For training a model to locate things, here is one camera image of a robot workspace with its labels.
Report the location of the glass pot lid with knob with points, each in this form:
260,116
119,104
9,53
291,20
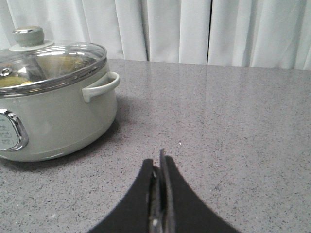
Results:
31,43

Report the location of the pale green electric cooking pot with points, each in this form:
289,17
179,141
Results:
51,124

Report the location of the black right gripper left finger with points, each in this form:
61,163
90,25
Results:
139,209

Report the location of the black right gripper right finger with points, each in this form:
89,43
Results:
184,211

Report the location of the yellow toy corn cob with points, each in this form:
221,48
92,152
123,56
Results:
40,68

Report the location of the white curtain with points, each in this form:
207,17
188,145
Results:
244,33

